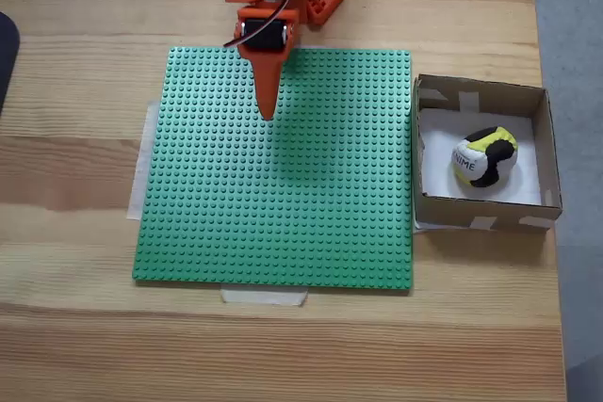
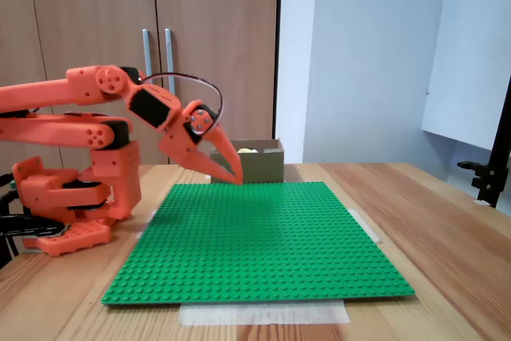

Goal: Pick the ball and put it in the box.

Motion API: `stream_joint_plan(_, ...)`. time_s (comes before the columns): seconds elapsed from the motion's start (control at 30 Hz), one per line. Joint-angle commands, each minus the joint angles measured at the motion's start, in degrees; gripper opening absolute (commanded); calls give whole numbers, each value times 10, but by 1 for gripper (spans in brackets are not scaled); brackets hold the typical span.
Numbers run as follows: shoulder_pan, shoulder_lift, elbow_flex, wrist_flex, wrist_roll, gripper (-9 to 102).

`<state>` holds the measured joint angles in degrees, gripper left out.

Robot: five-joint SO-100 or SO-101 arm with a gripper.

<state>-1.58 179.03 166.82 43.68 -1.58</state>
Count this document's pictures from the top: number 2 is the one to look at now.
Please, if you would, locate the silver cabinet handle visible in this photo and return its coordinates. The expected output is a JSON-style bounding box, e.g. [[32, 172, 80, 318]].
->
[[142, 29, 156, 78], [164, 28, 178, 95]]

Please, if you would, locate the white wall panel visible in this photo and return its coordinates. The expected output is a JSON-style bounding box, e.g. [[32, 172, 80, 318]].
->
[[421, 0, 511, 153]]

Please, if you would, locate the wooden cabinet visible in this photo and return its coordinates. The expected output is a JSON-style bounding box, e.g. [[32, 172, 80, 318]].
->
[[0, 0, 280, 166]]

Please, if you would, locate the black cable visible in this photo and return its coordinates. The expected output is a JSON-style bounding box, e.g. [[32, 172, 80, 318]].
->
[[0, 191, 20, 270]]

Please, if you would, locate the brown cardboard box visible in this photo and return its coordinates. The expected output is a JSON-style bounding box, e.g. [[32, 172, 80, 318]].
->
[[209, 138, 285, 184]]

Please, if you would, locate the gripper servo cable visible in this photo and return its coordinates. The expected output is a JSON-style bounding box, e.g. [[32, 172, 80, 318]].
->
[[139, 72, 224, 126]]

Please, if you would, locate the black camera stand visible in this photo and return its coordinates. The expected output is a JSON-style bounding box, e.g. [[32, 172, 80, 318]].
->
[[457, 75, 511, 209]]

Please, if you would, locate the black table clamp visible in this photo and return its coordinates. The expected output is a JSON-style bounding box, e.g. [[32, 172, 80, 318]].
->
[[0, 215, 68, 239]]

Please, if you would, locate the narrow masking tape strip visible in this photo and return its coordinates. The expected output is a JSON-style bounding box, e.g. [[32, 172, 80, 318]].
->
[[134, 208, 157, 239], [347, 207, 383, 244]]

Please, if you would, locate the wide masking tape strip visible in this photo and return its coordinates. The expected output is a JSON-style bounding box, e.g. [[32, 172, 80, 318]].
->
[[178, 301, 351, 327]]

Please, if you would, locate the green studded baseplate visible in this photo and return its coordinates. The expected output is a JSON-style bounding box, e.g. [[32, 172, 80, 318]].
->
[[100, 180, 416, 307]]

